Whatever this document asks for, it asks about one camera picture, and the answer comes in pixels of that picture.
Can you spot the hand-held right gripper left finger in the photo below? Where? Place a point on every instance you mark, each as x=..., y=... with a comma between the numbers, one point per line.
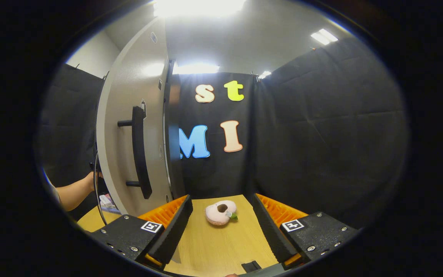
x=175, y=231

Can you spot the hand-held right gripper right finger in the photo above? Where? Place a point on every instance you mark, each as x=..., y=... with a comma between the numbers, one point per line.
x=269, y=234

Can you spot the beige cabinet door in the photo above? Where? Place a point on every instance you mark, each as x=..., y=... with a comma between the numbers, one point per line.
x=127, y=88

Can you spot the pink plush toy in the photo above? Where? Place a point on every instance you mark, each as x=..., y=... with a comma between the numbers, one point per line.
x=215, y=215

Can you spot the stack of small boxes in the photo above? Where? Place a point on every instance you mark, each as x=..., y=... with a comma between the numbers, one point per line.
x=107, y=202

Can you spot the black backdrop cloth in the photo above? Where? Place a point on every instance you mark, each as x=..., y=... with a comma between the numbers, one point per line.
x=321, y=134

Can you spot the ceiling light panel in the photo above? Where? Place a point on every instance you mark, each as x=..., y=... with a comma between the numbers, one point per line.
x=196, y=68
x=265, y=74
x=324, y=36
x=198, y=7

